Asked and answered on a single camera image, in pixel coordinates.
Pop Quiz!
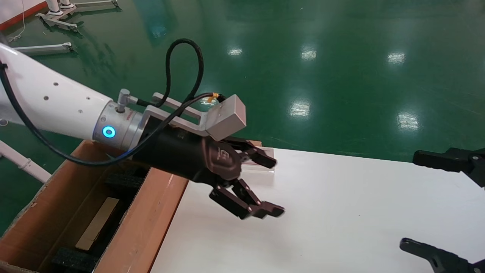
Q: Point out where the white metal pipe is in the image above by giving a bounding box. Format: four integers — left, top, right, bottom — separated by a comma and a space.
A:
0, 140, 52, 183

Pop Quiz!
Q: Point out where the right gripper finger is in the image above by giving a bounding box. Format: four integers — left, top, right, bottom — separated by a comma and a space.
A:
399, 238, 485, 273
412, 148, 485, 188

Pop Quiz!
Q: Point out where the short looped black cable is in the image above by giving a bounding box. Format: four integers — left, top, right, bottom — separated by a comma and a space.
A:
136, 38, 205, 110

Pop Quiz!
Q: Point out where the white humanoid support stand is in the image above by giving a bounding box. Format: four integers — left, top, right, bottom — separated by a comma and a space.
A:
36, 0, 119, 33

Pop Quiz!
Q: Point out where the silver camera mount bracket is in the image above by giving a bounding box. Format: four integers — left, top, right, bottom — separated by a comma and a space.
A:
144, 92, 211, 137

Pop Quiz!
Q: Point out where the acrylic sign with red print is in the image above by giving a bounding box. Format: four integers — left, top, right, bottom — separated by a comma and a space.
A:
246, 147, 275, 174

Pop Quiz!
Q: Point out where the black foam block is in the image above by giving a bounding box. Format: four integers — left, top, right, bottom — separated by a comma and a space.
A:
49, 246, 101, 273
103, 167, 149, 195

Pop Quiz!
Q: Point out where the large open cardboard box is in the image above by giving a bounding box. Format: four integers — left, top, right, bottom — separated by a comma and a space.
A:
0, 140, 190, 273

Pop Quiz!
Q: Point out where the long black cable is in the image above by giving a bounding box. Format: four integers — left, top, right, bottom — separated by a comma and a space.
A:
0, 61, 228, 167

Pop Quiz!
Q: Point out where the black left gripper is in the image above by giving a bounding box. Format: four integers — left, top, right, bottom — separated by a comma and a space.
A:
133, 121, 285, 220

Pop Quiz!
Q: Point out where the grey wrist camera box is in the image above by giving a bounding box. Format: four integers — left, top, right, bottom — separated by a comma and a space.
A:
205, 95, 247, 141

